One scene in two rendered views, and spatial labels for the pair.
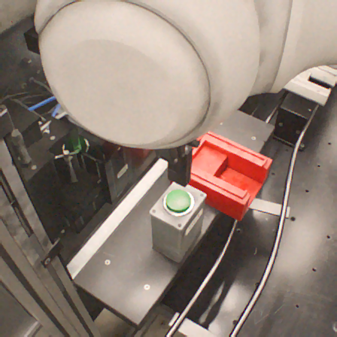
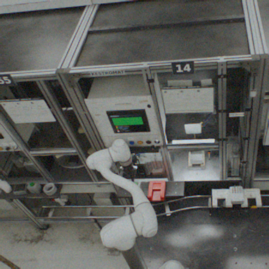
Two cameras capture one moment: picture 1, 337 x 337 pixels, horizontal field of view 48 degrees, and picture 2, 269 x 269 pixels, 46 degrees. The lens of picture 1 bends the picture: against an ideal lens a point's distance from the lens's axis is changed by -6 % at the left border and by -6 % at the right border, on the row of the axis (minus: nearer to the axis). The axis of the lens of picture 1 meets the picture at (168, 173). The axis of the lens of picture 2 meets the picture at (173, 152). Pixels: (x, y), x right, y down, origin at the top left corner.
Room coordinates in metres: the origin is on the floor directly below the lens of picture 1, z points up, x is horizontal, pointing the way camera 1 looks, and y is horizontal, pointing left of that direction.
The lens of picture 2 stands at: (0.16, -1.46, 3.04)
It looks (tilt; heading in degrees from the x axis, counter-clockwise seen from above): 50 degrees down; 69
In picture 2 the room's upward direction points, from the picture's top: 11 degrees counter-clockwise
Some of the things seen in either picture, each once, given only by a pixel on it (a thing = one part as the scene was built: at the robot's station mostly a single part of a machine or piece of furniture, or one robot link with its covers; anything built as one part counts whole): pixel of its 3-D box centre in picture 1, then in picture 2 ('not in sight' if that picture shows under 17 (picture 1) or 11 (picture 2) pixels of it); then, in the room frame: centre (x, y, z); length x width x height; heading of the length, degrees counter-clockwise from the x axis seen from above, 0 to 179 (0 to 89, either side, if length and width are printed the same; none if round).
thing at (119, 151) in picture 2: not in sight; (119, 150); (0.34, -0.01, 1.46); 0.13 x 0.11 x 0.16; 172
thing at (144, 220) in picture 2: not in sight; (145, 221); (0.26, -0.57, 1.44); 0.18 x 0.14 x 0.13; 82
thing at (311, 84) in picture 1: (318, 67); (236, 199); (0.98, -0.47, 0.84); 0.36 x 0.14 x 0.10; 147
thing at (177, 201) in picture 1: (178, 202); not in sight; (0.35, -0.02, 1.03); 0.04 x 0.04 x 0.02
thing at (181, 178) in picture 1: (177, 165); not in sight; (0.35, -0.01, 1.12); 0.03 x 0.01 x 0.07; 57
